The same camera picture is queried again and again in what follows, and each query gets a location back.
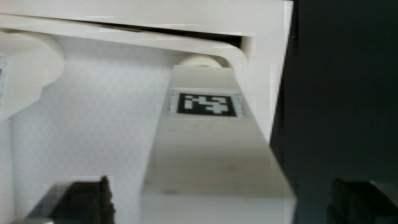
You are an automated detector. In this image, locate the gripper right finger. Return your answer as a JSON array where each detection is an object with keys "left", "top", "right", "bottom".
[{"left": 325, "top": 179, "right": 398, "bottom": 224}]

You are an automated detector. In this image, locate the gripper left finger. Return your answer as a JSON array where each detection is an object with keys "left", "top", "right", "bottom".
[{"left": 27, "top": 177, "right": 116, "bottom": 224}]

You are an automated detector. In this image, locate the white desk top tray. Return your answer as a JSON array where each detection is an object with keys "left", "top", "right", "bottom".
[{"left": 0, "top": 29, "right": 183, "bottom": 224}]

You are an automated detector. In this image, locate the white desk leg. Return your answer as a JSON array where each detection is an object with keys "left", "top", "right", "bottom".
[
  {"left": 0, "top": 29, "right": 66, "bottom": 121},
  {"left": 141, "top": 54, "right": 297, "bottom": 224}
]

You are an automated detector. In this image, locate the white L-shaped obstacle fence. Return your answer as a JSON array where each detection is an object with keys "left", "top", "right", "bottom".
[{"left": 0, "top": 0, "right": 293, "bottom": 135}]

